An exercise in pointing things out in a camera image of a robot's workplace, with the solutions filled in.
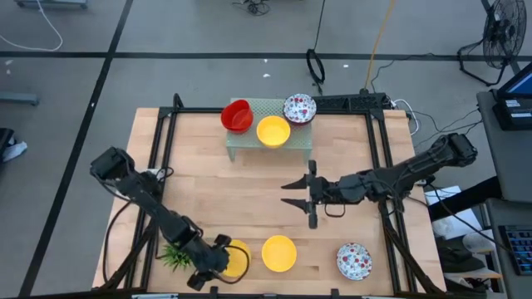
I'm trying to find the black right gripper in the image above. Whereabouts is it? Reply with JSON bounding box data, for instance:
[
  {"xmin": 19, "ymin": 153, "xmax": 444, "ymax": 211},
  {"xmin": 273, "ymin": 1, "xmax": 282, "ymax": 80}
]
[{"xmin": 280, "ymin": 159, "xmax": 348, "ymax": 231}]

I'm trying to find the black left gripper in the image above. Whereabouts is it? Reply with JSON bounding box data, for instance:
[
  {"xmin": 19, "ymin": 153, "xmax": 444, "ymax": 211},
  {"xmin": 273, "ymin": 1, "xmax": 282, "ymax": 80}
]
[{"xmin": 186, "ymin": 234, "xmax": 233, "ymax": 292}]

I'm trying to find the yellow plastic mini bowl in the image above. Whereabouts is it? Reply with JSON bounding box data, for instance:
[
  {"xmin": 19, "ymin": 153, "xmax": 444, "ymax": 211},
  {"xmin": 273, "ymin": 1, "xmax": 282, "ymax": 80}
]
[
  {"xmin": 261, "ymin": 234, "xmax": 298, "ymax": 273},
  {"xmin": 256, "ymin": 115, "xmax": 292, "ymax": 150},
  {"xmin": 222, "ymin": 239, "xmax": 253, "ymax": 278}
]

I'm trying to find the white floral mini bowl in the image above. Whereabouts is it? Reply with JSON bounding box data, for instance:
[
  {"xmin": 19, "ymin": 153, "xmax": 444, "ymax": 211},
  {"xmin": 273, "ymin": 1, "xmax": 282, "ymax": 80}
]
[
  {"xmin": 283, "ymin": 93, "xmax": 318, "ymax": 127},
  {"xmin": 336, "ymin": 243, "xmax": 373, "ymax": 282}
]

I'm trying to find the red plastic mini bowl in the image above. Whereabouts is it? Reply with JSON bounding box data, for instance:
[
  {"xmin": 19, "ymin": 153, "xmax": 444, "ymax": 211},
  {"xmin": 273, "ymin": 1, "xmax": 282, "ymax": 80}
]
[
  {"xmin": 222, "ymin": 120, "xmax": 253, "ymax": 135},
  {"xmin": 220, "ymin": 99, "xmax": 255, "ymax": 135}
]

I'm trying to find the small green artificial plant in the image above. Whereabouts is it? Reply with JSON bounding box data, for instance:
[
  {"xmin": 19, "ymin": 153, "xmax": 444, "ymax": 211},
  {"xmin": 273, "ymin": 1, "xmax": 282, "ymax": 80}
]
[{"xmin": 156, "ymin": 243, "xmax": 195, "ymax": 273}]

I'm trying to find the green perforated metal shelf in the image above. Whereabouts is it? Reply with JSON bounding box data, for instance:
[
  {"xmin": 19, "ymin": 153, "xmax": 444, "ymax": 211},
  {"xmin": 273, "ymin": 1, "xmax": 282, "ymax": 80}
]
[{"xmin": 225, "ymin": 97, "xmax": 314, "ymax": 164}]

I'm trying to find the black perforated box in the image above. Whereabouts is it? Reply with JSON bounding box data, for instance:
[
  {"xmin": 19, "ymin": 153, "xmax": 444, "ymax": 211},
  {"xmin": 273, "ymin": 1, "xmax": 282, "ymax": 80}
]
[{"xmin": 311, "ymin": 91, "xmax": 392, "ymax": 114}]

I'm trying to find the white paper sheet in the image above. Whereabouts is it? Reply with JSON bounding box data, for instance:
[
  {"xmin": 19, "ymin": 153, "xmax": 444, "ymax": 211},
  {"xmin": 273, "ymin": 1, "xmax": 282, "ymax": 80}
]
[{"xmin": 423, "ymin": 184, "xmax": 485, "ymax": 240}]

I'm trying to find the black desk beam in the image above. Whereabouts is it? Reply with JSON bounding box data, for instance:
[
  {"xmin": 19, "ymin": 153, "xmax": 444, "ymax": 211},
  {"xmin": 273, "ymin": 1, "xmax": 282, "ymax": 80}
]
[{"xmin": 427, "ymin": 176, "xmax": 504, "ymax": 222}]

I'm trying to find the dark shoe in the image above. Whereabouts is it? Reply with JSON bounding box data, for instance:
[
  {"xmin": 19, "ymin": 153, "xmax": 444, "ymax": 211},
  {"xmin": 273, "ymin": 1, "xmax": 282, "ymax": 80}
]
[{"xmin": 436, "ymin": 236, "xmax": 487, "ymax": 273}]

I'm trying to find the white shoe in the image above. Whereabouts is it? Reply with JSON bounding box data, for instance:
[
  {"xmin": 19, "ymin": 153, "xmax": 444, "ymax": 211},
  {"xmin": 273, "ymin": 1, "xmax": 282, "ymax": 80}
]
[
  {"xmin": 2, "ymin": 140, "xmax": 28, "ymax": 164},
  {"xmin": 461, "ymin": 231, "xmax": 496, "ymax": 255}
]

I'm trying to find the grey desk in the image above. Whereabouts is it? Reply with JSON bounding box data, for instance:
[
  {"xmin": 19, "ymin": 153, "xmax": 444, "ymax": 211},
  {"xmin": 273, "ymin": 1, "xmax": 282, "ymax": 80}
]
[
  {"xmin": 484, "ymin": 198, "xmax": 532, "ymax": 299},
  {"xmin": 475, "ymin": 89, "xmax": 532, "ymax": 204}
]

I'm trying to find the black desktop device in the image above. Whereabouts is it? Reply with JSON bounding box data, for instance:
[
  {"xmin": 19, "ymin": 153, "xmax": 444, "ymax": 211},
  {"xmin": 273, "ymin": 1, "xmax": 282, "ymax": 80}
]
[{"xmin": 492, "ymin": 97, "xmax": 532, "ymax": 132}]

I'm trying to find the black computer keyboard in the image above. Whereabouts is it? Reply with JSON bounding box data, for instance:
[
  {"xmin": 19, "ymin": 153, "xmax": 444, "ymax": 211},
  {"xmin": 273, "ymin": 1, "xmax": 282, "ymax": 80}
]
[{"xmin": 498, "ymin": 223, "xmax": 532, "ymax": 277}]

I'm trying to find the black bag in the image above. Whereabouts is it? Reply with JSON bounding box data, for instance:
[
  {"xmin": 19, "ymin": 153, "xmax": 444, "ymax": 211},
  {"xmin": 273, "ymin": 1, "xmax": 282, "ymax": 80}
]
[{"xmin": 0, "ymin": 127, "xmax": 16, "ymax": 161}]

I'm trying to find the computer monitor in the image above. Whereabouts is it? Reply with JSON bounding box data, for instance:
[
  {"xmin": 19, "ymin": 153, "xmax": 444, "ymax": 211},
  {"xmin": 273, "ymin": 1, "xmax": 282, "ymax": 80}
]
[{"xmin": 496, "ymin": 61, "xmax": 532, "ymax": 100}]

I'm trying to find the black standing floor fan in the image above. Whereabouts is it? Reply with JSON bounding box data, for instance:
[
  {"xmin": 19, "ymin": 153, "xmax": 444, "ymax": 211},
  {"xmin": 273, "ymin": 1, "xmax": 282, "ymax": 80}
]
[{"xmin": 456, "ymin": 0, "xmax": 529, "ymax": 87}]

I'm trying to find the grey cart base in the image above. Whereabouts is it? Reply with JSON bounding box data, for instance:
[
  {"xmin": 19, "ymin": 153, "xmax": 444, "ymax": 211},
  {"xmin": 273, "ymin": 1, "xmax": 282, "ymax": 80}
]
[{"xmin": 14, "ymin": 0, "xmax": 89, "ymax": 10}]

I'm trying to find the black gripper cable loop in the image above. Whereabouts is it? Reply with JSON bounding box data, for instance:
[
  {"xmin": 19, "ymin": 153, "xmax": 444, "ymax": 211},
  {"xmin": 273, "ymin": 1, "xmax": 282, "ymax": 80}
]
[{"xmin": 323, "ymin": 202, "xmax": 346, "ymax": 218}]

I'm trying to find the black looped hanging cable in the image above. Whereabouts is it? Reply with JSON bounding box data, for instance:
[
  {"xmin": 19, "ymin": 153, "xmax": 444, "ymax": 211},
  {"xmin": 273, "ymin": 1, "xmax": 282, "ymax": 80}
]
[{"xmin": 305, "ymin": 0, "xmax": 328, "ymax": 96}]

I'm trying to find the black aluminium table frame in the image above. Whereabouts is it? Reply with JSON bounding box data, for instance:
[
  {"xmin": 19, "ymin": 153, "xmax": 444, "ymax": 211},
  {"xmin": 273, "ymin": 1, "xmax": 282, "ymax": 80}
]
[{"xmin": 97, "ymin": 93, "xmax": 448, "ymax": 299}]

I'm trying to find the white power cable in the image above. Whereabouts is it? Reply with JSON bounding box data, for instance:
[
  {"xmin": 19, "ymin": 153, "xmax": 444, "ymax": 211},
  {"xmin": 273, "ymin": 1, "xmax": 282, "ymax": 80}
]
[{"xmin": 390, "ymin": 98, "xmax": 421, "ymax": 137}]

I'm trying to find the yellow hanging cable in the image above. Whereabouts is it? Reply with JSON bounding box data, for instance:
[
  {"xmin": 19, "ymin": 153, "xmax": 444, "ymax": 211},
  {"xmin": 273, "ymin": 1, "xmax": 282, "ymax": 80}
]
[{"xmin": 363, "ymin": 0, "xmax": 397, "ymax": 91}]

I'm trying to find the black cable tangle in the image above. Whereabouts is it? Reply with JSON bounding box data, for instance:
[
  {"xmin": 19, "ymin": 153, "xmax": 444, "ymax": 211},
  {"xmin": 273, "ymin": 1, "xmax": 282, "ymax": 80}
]
[{"xmin": 231, "ymin": 0, "xmax": 272, "ymax": 17}]

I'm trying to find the white floor cable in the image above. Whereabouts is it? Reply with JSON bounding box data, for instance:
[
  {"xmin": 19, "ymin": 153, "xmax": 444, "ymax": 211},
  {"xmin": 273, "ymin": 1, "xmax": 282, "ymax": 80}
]
[{"xmin": 0, "ymin": 0, "xmax": 64, "ymax": 53}]

